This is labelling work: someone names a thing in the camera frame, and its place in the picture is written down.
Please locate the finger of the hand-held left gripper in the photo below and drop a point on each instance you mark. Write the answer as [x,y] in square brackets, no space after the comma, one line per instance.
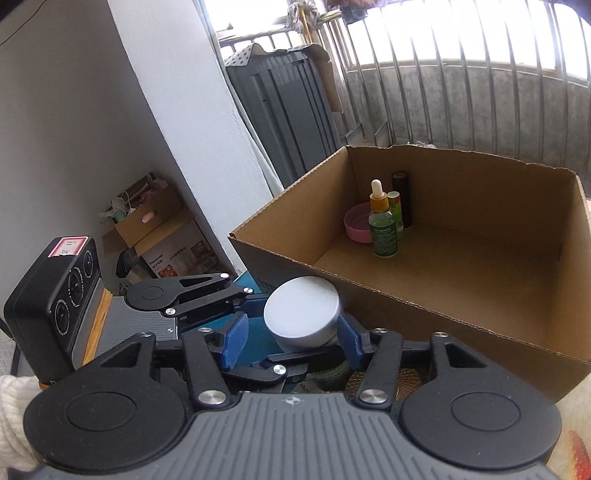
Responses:
[212,300]
[277,369]

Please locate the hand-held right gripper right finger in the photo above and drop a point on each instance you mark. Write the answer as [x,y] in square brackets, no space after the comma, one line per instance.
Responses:
[349,344]

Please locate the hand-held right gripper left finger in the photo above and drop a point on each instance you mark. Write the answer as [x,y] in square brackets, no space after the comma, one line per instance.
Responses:
[236,341]

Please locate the white bottle with grey lid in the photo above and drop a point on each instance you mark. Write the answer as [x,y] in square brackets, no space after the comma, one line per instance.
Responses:
[300,304]

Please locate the pink silicone bowl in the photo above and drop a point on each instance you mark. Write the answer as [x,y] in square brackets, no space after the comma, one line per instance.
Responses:
[355,226]

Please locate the green dropper bottle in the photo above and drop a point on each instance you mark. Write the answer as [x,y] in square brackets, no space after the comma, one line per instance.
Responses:
[383,230]

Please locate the large cardboard box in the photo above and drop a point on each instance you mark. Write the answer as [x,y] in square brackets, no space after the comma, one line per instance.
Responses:
[461,277]

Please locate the green tube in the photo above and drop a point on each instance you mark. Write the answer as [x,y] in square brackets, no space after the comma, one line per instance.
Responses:
[395,201]

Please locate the black tube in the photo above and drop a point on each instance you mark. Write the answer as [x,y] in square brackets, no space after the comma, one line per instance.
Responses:
[401,184]

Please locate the person's left forearm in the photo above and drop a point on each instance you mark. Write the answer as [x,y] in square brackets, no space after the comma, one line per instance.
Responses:
[16,415]

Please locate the printed appliance box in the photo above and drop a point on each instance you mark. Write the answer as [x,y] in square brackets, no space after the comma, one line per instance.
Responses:
[189,258]

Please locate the open cardboard box with clutter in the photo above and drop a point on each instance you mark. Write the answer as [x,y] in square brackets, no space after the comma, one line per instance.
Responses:
[157,230]

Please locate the grey folding cabinet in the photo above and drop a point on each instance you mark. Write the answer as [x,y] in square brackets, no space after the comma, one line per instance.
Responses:
[286,115]

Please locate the white shoes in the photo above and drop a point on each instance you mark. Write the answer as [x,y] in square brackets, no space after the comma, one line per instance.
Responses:
[422,144]

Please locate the perforated white board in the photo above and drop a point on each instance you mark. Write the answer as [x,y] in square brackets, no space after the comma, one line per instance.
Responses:
[242,55]

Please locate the brown cardboard sheet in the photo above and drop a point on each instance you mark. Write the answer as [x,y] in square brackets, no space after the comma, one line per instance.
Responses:
[328,78]

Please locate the mop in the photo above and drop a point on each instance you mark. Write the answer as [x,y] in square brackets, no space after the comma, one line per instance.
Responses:
[302,18]

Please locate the metal balcony railing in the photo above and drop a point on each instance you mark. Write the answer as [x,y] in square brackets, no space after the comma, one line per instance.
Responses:
[560,46]

